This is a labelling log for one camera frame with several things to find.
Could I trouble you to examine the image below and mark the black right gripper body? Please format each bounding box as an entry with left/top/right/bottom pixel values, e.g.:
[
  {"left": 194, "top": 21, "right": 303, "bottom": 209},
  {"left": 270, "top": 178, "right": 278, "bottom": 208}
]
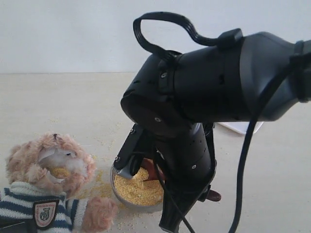
[{"left": 146, "top": 122, "right": 217, "bottom": 233}]

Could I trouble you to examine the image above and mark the dark red wooden spoon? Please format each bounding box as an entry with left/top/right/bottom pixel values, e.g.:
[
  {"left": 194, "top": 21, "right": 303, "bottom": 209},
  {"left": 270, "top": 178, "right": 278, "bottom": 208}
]
[{"left": 140, "top": 157, "right": 222, "bottom": 202}]

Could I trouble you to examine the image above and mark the brown teddy bear striped sweater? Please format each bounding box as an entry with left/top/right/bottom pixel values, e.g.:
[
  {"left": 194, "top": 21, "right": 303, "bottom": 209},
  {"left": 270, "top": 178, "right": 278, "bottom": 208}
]
[{"left": 0, "top": 133, "right": 118, "bottom": 233}]

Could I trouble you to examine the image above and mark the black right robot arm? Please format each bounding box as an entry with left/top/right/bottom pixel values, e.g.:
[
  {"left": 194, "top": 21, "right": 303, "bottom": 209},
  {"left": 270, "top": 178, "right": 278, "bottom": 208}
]
[{"left": 115, "top": 30, "right": 311, "bottom": 233}]

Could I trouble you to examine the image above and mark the steel bowl of millet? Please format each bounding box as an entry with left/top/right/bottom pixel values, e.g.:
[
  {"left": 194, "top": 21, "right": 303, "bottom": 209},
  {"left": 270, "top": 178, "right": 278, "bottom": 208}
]
[{"left": 110, "top": 167, "right": 164, "bottom": 213}]

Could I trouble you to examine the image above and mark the white rectangular plastic tray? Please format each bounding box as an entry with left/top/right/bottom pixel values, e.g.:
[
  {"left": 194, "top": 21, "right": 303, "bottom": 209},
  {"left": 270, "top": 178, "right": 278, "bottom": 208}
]
[{"left": 218, "top": 122, "right": 249, "bottom": 135}]

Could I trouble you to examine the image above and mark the black camera cable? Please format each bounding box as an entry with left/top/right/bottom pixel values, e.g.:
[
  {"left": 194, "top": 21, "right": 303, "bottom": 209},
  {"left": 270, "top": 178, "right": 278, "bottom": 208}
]
[{"left": 133, "top": 11, "right": 311, "bottom": 233}]

